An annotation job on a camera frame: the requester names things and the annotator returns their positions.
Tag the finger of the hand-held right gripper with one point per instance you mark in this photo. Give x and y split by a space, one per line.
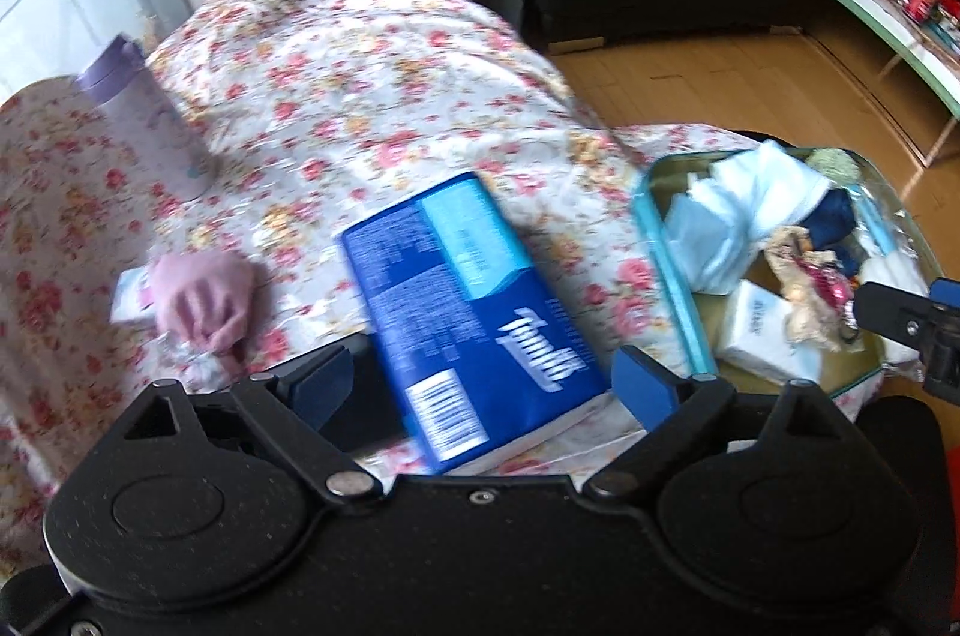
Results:
896 317

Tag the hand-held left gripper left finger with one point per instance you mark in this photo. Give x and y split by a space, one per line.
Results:
322 385

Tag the floral bedsheet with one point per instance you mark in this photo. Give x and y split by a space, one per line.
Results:
360 81

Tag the light blue face mask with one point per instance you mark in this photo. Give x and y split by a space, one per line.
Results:
724 223

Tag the patterned wrapper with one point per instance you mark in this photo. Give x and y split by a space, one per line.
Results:
814 287

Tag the navy sock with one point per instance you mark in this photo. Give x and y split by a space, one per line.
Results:
832 220

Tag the purple lidded bottle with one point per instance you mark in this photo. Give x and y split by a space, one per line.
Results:
150 118

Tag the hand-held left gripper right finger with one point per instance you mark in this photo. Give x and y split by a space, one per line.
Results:
645 385

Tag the small white pink packet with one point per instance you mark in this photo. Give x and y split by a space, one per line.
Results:
129 298

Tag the blue tissue pack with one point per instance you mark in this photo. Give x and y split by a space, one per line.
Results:
465 306

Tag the white low table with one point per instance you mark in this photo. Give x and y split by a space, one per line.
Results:
900 28

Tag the white plastic bag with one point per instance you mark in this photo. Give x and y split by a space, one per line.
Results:
896 272

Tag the clear zip storage bag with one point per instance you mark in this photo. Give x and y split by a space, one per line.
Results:
679 306

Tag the white tissue packet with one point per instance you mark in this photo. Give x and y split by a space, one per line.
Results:
765 332

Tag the light blue packet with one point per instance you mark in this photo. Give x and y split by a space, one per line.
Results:
876 227

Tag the green scrub ball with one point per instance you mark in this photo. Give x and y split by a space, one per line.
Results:
834 160

